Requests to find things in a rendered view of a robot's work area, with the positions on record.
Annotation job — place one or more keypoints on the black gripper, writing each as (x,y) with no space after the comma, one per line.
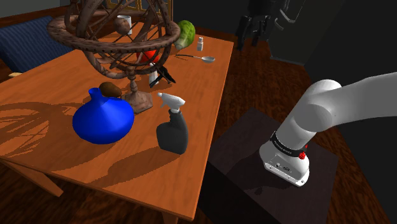
(259,7)

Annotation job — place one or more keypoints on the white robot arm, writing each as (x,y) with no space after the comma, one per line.
(310,118)

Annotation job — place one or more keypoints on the silver spoon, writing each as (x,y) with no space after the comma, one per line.
(208,59)

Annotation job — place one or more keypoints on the small white bottle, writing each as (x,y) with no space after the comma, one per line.
(200,44)

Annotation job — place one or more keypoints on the dark refrigerator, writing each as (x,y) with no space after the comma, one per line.
(310,34)

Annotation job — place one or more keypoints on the green lettuce head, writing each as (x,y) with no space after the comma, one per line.
(186,34)

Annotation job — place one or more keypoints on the orange wooden table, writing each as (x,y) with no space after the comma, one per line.
(198,93)

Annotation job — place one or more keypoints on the red tomato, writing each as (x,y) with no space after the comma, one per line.
(149,56)

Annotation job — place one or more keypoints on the dark robot stand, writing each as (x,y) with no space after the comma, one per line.
(242,145)

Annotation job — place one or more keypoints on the white cup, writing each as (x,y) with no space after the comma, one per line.
(127,21)

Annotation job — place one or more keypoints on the black spray bottle white nozzle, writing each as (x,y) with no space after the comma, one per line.
(173,136)

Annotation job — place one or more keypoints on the brown wooden armillary sphere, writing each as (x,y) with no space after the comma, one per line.
(138,100)

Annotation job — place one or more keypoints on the brown potato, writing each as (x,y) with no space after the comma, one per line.
(110,90)

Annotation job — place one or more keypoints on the blue round vase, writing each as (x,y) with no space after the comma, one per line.
(102,121)

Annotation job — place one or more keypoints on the blue striped sofa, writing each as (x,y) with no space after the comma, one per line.
(28,43)

